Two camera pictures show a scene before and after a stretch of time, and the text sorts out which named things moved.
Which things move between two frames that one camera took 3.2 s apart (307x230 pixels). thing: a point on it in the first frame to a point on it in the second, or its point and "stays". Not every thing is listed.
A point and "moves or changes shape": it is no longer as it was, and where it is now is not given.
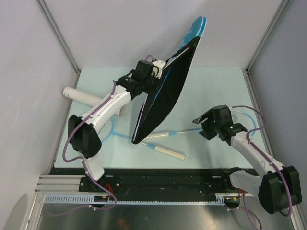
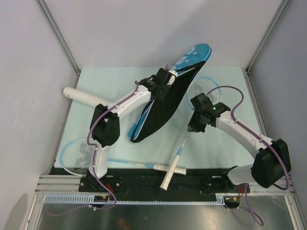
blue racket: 247,120 to 211,88
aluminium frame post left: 61,37 stays
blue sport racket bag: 157,104 moves or changes shape
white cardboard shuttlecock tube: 86,98 stays
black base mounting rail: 159,182 stays
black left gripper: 157,81 to 161,97
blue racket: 106,133 to 76,159
